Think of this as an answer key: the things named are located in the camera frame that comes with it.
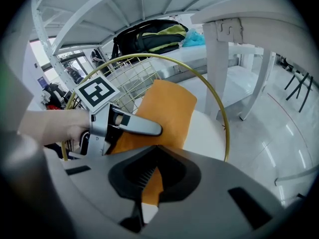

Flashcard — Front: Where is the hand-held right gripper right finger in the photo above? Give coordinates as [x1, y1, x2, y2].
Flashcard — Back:
[143, 145, 287, 239]

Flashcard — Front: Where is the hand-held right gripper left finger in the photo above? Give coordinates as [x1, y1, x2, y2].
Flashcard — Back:
[44, 145, 158, 234]

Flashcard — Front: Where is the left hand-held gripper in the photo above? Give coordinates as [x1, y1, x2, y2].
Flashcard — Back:
[68, 74, 163, 159]

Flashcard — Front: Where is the orange fabric pillow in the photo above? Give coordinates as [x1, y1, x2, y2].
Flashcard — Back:
[109, 79, 197, 208]

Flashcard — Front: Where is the gold wire chair white seat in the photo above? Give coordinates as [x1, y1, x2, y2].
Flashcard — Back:
[61, 53, 230, 163]

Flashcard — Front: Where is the person's left forearm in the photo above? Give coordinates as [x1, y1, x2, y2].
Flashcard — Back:
[19, 109, 91, 148]

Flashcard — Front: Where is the black and green backpack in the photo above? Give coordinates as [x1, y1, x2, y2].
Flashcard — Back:
[111, 19, 189, 59]

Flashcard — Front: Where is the white curved table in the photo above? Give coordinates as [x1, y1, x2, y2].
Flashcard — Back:
[190, 0, 309, 121]

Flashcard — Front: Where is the blue plastic bag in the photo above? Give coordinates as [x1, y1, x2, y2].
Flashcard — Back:
[181, 28, 206, 47]

